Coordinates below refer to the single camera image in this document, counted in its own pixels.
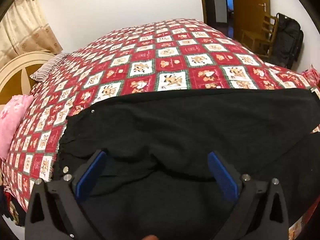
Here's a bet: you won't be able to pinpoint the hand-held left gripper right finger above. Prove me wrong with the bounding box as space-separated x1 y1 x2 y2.
207 151 290 240

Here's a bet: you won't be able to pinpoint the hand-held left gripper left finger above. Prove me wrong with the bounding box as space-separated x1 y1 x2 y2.
25 149 110 240

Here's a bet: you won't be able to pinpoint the black pants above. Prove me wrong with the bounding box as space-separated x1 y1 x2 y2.
51 88 320 240

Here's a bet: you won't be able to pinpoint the dark cloth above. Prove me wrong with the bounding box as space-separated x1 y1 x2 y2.
0 185 27 228

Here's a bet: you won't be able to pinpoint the pink pillow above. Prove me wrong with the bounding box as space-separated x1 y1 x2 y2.
0 95 34 161

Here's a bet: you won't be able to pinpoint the striped pillow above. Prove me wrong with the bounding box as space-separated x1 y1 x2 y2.
30 53 72 81

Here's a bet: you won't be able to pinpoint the red checkered printed blanket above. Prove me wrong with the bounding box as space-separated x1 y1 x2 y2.
1 18 320 240

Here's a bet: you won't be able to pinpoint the cream bed headboard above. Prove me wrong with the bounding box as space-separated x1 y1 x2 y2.
0 51 57 105

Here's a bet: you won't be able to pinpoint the red patterned cloth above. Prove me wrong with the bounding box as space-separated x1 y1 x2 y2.
301 65 320 85

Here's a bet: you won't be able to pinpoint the wooden chair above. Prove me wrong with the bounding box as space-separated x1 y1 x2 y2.
241 14 279 57

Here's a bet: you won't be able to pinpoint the black bag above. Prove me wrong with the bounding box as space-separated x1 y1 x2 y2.
269 12 304 68

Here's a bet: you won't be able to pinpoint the beige curtain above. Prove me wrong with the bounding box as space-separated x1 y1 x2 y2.
0 0 63 63

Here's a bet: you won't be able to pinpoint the brown wooden door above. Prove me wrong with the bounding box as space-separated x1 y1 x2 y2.
230 0 272 48

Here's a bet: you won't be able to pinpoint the dark door frame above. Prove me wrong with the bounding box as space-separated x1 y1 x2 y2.
197 0 218 27

